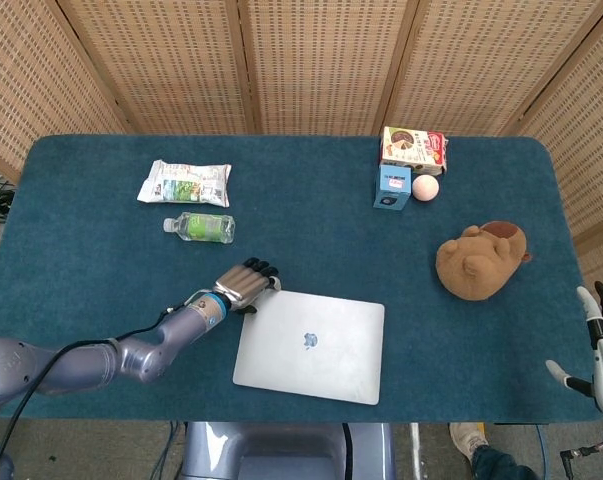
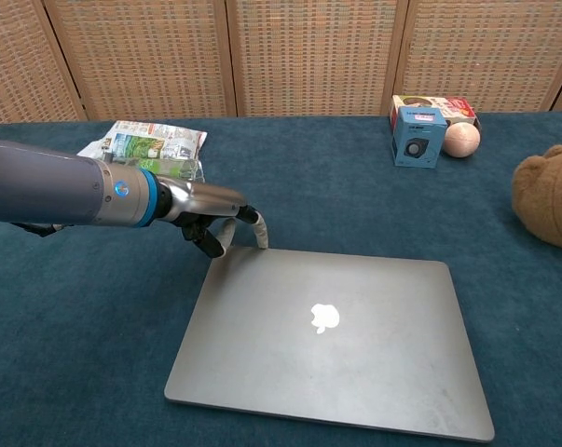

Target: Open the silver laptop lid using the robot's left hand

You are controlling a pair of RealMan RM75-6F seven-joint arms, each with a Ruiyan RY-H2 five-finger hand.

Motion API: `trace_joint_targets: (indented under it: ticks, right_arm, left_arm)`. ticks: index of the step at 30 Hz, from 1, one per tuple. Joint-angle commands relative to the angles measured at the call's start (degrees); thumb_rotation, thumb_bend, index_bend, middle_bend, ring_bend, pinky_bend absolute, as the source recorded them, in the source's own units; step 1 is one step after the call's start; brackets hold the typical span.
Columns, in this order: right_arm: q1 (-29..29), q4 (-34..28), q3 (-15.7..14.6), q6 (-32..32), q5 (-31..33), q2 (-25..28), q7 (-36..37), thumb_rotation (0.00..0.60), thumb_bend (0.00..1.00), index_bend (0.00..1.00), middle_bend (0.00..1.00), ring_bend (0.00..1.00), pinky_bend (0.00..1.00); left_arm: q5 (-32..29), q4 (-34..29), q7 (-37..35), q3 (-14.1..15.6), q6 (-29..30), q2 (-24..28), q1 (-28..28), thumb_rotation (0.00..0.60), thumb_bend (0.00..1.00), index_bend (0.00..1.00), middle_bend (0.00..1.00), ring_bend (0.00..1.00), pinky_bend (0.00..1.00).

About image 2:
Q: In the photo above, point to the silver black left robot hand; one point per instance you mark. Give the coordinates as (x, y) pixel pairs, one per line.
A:
(206, 200)

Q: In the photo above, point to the silver laptop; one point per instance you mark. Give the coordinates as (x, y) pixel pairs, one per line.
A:
(327, 344)

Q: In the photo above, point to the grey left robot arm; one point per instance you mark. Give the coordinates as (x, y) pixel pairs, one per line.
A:
(52, 186)

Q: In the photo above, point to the printed white snack bag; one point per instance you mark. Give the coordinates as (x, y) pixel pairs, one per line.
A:
(145, 142)

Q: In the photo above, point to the blue table mat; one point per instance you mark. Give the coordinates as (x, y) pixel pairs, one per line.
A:
(308, 195)

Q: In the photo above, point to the wooden woven folding screen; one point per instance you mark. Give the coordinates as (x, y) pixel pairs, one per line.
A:
(308, 51)

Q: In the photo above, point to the light blue speaker box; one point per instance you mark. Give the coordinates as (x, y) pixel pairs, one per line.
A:
(415, 139)

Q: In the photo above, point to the pink ball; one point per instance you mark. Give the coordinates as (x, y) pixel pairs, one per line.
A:
(462, 139)

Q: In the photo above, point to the white red snack box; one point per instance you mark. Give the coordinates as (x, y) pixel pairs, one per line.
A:
(457, 109)

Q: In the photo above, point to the brown plush toy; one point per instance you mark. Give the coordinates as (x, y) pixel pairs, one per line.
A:
(551, 200)

